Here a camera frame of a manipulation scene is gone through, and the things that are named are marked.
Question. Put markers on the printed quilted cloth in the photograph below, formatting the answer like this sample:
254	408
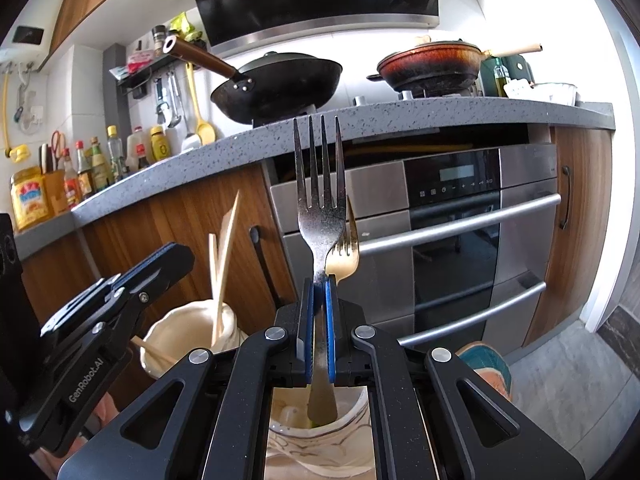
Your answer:
487	370

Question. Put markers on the gold fork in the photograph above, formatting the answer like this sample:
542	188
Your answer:
345	255

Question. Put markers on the black range hood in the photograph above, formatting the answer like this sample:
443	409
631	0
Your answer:
310	0

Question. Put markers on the white wall socket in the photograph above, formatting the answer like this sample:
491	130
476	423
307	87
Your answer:
31	117

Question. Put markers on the stainless steel oven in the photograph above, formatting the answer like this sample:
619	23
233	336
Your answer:
450	240

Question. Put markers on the hanging kitchen utensils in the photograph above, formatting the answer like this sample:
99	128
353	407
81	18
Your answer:
202	120

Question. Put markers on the large yellow jar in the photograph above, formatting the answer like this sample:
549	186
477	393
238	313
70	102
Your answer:
30	200

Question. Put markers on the white floral ceramic utensil holder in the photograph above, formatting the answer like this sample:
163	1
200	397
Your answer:
175	325

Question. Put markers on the wooden chopstick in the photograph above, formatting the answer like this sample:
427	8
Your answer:
229	270
152	351
214	270

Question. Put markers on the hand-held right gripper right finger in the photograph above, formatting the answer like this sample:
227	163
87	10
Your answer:
331	332

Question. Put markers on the dark sauce bottle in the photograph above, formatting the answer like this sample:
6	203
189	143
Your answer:
100	167
71	180
85	172

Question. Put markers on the red packet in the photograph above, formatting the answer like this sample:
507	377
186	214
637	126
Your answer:
141	61

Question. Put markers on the silver fork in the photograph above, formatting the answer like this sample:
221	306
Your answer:
320	220

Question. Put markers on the wooden upper cabinet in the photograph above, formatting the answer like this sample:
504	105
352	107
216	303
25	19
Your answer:
100	0

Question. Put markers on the white spatula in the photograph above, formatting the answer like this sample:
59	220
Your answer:
190	142

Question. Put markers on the yellow squeeze bottle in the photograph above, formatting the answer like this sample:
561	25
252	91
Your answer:
159	145

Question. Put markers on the wooden cabinet door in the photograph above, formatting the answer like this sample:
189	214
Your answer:
580	230
165	225

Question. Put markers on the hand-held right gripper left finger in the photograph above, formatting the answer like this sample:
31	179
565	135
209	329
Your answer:
311	332

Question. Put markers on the green olive oil bottle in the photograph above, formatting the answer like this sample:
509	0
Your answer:
500	80

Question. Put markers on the wooden knife block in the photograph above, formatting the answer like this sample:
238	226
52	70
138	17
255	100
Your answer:
55	192

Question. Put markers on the red-brown frying pan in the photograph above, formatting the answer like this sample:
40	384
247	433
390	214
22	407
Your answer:
430	67

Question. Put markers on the person's left hand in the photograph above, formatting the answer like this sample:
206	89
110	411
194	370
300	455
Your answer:
106	410

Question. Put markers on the spice jar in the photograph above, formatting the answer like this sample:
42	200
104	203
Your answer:
159	40

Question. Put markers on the grey speckled countertop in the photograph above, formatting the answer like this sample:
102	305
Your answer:
400	115

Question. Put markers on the clear oil bottle yellow cap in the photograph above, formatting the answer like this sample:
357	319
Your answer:
116	155

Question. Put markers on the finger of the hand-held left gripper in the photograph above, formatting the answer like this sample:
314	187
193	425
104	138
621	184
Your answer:
150	270

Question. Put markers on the white jug red cap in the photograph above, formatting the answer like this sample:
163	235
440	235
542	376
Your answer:
137	150

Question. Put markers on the black wall shelf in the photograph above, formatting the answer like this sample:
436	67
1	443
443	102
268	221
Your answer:
150	72

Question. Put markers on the yellow-green packet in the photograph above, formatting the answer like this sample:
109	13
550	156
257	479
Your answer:
186	27

